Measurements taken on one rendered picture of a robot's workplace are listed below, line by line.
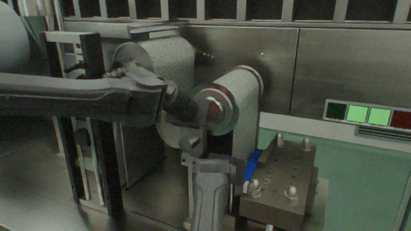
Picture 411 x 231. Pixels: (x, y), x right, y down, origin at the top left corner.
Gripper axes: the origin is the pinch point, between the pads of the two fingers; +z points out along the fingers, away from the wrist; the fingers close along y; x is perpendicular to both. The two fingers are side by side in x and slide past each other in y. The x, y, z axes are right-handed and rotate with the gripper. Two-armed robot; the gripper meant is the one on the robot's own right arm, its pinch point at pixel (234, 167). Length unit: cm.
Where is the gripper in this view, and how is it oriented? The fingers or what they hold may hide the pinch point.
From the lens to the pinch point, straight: 80.7
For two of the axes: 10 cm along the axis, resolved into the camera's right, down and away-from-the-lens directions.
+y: 9.1, 1.6, -3.8
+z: 3.7, 1.2, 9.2
